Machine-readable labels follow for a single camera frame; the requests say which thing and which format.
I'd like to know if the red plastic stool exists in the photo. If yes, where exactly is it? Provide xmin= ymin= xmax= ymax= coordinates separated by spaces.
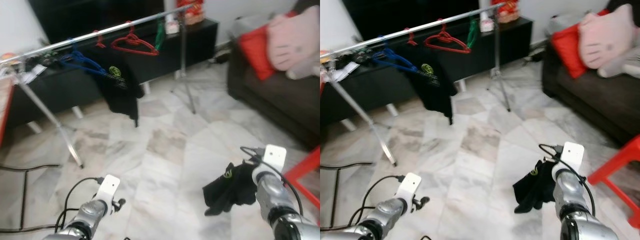
xmin=284 ymin=146 xmax=320 ymax=211
xmin=587 ymin=149 xmax=640 ymax=229

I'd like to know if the green plastic hanger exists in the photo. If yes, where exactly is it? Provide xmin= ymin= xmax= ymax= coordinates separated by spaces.
xmin=466 ymin=15 xmax=479 ymax=49
xmin=154 ymin=17 xmax=167 ymax=52

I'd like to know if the red doll figurine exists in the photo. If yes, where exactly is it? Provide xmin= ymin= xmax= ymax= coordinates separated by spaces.
xmin=494 ymin=0 xmax=521 ymax=24
xmin=181 ymin=0 xmax=206 ymax=26

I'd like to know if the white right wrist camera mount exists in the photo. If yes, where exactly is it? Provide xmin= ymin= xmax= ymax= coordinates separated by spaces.
xmin=262 ymin=144 xmax=287 ymax=173
xmin=560 ymin=141 xmax=585 ymax=171

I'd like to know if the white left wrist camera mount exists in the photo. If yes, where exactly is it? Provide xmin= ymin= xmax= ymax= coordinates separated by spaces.
xmin=398 ymin=172 xmax=423 ymax=208
xmin=96 ymin=174 xmax=122 ymax=211

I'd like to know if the pink cat face pillow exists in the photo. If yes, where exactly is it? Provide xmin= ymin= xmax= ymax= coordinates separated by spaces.
xmin=579 ymin=7 xmax=640 ymax=70
xmin=266 ymin=6 xmax=320 ymax=72

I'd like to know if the red cushion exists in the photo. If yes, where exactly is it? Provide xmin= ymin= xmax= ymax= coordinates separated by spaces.
xmin=551 ymin=20 xmax=593 ymax=79
xmin=237 ymin=22 xmax=278 ymax=81

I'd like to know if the black fonemax print shirt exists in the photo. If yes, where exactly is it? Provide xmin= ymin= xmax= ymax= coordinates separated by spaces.
xmin=414 ymin=60 xmax=458 ymax=126
xmin=99 ymin=62 xmax=144 ymax=127

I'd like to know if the blue plastic hanger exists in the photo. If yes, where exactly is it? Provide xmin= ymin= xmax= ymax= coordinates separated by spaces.
xmin=59 ymin=47 xmax=107 ymax=76
xmin=371 ymin=36 xmax=420 ymax=72

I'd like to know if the silver metal clothes rack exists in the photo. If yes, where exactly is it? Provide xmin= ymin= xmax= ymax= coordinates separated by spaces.
xmin=320 ymin=1 xmax=512 ymax=167
xmin=0 ymin=4 xmax=197 ymax=170

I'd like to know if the black garment neon green print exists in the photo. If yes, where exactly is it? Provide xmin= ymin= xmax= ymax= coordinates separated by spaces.
xmin=202 ymin=160 xmax=258 ymax=217
xmin=512 ymin=160 xmax=556 ymax=215

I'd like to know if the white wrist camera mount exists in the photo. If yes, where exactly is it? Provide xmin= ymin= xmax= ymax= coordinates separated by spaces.
xmin=398 ymin=172 xmax=423 ymax=208
xmin=262 ymin=144 xmax=287 ymax=173
xmin=560 ymin=141 xmax=585 ymax=171
xmin=96 ymin=174 xmax=122 ymax=211

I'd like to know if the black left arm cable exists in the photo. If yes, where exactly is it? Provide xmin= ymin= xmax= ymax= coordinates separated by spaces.
xmin=54 ymin=176 xmax=105 ymax=233
xmin=352 ymin=174 xmax=405 ymax=228

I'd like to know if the black TV console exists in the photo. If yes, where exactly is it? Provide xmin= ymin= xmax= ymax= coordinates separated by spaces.
xmin=5 ymin=19 xmax=219 ymax=131
xmin=320 ymin=16 xmax=533 ymax=126

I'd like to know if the black flat television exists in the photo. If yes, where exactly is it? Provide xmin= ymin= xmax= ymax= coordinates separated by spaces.
xmin=342 ymin=0 xmax=481 ymax=41
xmin=27 ymin=0 xmax=178 ymax=45

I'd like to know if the dark grey fabric sofa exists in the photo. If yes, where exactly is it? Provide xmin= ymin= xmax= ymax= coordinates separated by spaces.
xmin=227 ymin=0 xmax=320 ymax=148
xmin=542 ymin=0 xmax=640 ymax=146

